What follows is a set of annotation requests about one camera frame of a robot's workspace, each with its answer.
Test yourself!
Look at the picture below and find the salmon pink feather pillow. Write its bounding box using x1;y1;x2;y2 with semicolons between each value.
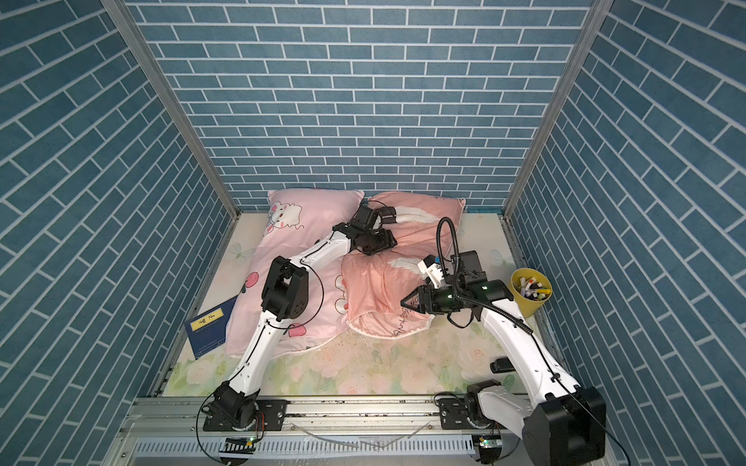
341;191;465;340

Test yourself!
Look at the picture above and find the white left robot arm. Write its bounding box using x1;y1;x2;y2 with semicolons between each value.
215;204;397;404

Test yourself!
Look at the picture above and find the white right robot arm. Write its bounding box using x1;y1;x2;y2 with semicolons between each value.
400;281;606;465

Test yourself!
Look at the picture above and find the yellow pen cup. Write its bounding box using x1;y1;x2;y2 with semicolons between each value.
508;268;554;318

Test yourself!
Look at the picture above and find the light pink cartoon pillow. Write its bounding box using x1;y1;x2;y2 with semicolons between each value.
224;188;365;357

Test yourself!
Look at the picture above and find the black small remote device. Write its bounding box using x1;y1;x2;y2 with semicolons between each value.
490;356;516;374

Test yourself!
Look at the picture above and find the blue notebook yellow label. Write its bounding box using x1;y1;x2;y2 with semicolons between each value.
185;296;238;359

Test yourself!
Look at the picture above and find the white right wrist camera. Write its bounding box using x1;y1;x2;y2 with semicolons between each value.
418;254;445;289

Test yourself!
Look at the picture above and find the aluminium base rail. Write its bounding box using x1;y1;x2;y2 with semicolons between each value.
104;395;613;466

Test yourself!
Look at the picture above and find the silver corner frame post right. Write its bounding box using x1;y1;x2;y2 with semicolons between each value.
503;0;613;219

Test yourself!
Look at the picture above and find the silver corner frame post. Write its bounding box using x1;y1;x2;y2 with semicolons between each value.
503;0;613;219
101;0;240;221

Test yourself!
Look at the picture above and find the silver corner frame post left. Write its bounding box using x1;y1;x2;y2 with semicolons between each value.
101;0;240;221

